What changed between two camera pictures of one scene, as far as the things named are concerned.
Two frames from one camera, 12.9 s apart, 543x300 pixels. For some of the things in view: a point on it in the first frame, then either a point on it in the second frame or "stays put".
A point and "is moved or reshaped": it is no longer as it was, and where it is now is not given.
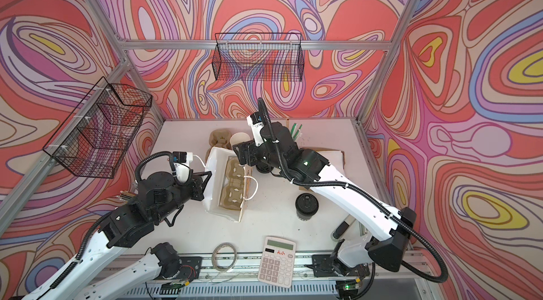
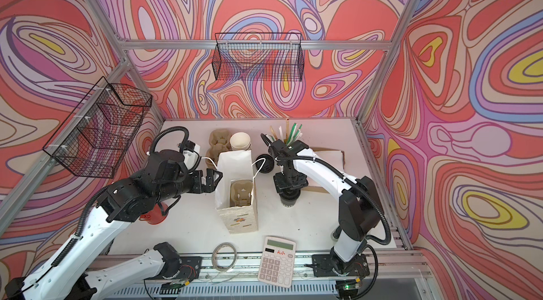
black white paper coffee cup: [306, 208] to [288, 197]
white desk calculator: [278, 261] stays put
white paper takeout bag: [227, 185] is moved or reshaped
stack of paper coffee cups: [239, 137] stays put
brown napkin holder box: [334, 158] stays put
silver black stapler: [342, 228] stays put
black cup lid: [264, 168] stays put
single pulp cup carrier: [232, 195] is moved or reshaped
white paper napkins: [336, 158] stays put
